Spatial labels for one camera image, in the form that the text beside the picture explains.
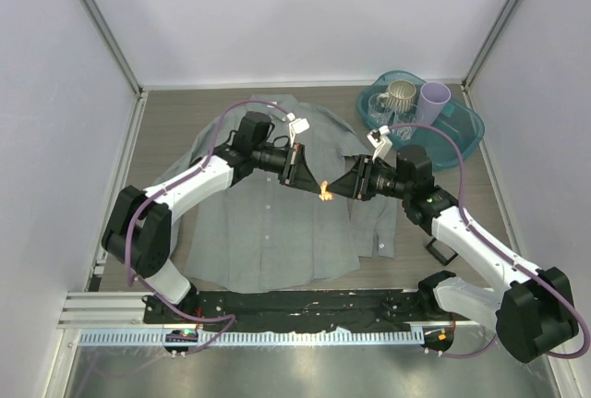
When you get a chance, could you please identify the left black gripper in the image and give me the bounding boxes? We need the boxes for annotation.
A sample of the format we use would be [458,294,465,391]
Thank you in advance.
[253,142,321,194]

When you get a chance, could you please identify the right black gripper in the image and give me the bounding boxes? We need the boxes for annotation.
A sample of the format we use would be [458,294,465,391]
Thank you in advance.
[328,154,412,201]

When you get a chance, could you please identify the orange red brooch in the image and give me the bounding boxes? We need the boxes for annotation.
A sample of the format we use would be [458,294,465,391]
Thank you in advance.
[319,180,333,201]

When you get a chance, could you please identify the grey button-up shirt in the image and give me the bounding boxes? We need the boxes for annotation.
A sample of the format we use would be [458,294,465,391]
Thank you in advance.
[160,94,398,293]

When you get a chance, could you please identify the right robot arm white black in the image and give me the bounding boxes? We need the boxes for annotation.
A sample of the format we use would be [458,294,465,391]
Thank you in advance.
[327,145,588,363]

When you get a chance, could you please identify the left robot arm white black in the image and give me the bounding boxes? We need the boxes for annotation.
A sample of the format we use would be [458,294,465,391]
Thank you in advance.
[102,111,320,323]

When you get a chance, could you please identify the clear glass mug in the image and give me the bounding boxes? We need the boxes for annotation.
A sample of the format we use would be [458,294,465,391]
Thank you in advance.
[368,93,393,127]

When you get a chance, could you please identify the clear drinking glass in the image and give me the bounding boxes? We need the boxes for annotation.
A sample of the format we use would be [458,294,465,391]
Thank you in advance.
[392,104,417,141]

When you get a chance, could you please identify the ribbed metallic mug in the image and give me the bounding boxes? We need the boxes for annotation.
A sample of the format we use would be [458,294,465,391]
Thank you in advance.
[386,79,417,113]

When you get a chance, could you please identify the purple plastic cup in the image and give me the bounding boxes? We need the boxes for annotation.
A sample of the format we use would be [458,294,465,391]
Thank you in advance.
[416,82,452,126]

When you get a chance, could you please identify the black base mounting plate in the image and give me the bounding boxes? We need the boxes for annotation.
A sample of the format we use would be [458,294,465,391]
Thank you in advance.
[141,287,475,335]

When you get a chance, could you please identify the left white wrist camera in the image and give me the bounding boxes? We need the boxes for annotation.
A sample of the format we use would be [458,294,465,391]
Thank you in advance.
[283,113,309,147]

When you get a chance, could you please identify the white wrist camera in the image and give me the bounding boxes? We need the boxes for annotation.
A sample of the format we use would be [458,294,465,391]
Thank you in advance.
[283,113,309,147]
[367,126,392,161]

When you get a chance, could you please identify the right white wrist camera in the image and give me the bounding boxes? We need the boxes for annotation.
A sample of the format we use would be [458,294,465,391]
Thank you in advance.
[367,126,392,161]

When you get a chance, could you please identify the small black square frame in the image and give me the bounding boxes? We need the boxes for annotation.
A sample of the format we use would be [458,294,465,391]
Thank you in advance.
[425,238,458,266]

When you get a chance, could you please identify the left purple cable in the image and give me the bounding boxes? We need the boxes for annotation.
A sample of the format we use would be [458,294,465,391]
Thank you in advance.
[126,99,290,356]

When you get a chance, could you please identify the white slotted cable duct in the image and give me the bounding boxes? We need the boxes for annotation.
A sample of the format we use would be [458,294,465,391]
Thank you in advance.
[78,327,424,347]

